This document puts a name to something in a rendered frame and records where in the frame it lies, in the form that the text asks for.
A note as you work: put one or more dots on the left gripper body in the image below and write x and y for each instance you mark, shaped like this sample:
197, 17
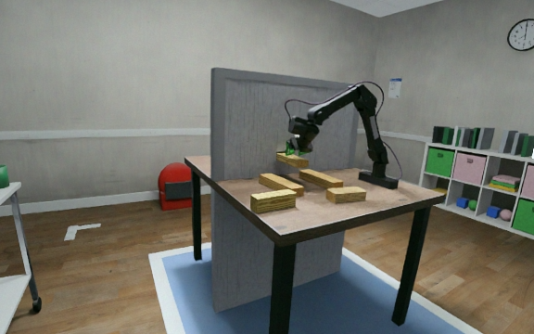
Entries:
301, 143

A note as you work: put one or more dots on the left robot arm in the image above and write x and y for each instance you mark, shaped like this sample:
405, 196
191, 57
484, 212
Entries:
366, 106

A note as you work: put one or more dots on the grey panel wall with slot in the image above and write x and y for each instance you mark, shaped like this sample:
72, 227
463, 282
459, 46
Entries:
248, 121

